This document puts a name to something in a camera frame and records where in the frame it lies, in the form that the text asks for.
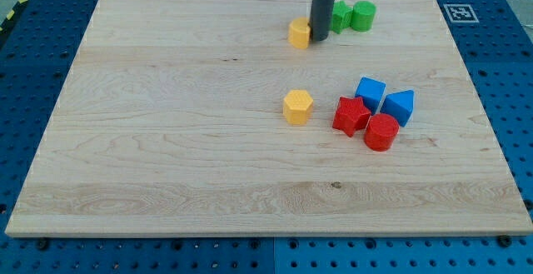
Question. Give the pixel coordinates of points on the yellow hexagon block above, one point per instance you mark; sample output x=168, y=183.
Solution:
x=297, y=107

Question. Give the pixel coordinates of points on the light wooden board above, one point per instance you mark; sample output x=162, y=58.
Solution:
x=170, y=124

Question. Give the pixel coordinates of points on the red star block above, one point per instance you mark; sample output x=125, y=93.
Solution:
x=351, y=115

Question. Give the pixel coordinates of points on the yellow rounded block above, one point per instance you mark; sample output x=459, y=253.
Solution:
x=299, y=33

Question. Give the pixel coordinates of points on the blue cube block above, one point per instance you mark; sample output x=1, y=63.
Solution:
x=371, y=92

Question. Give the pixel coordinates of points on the red cylinder block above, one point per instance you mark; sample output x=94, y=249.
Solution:
x=381, y=132

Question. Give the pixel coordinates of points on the green star block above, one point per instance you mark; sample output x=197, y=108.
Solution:
x=341, y=17

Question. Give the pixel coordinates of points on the blue triangle block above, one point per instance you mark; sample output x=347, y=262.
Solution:
x=399, y=105

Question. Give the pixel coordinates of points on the green cylinder block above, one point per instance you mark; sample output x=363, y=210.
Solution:
x=363, y=14

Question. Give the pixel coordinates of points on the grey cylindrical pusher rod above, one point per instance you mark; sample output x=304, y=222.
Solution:
x=320, y=19

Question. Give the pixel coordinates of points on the white fiducial marker tag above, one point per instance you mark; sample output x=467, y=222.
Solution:
x=460, y=13

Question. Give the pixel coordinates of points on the yellow black hazard tape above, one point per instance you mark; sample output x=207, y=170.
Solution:
x=13, y=15

